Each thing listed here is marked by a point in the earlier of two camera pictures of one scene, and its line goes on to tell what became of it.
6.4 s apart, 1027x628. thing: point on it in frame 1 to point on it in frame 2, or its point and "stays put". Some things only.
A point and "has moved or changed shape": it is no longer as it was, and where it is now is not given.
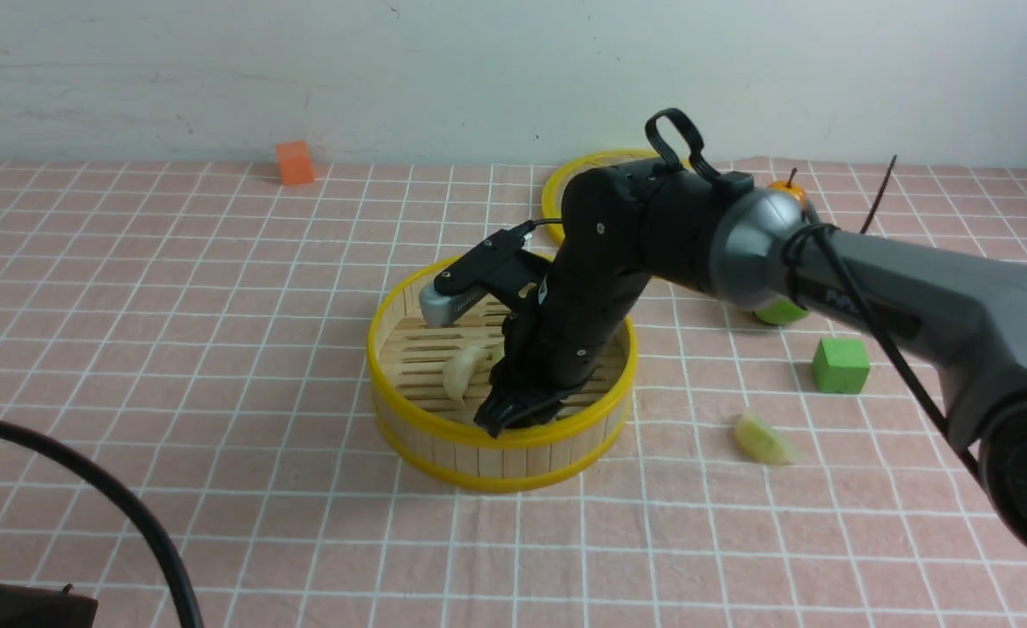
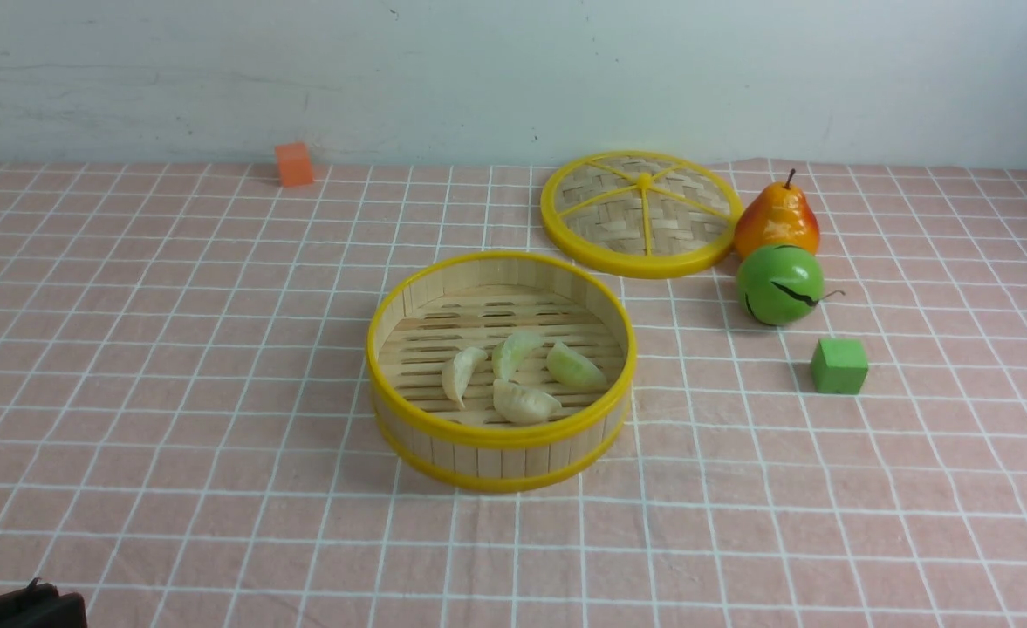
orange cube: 295,164 stays put
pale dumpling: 461,367 stays put
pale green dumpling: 761,443 has moved or changed shape
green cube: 839,365 stays put
